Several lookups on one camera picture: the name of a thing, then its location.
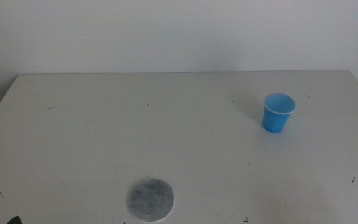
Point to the blue plastic cup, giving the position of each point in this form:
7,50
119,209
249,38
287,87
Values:
275,119

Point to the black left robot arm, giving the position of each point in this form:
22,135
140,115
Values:
15,221

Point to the grey round cup mat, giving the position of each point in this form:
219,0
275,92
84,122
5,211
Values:
151,200

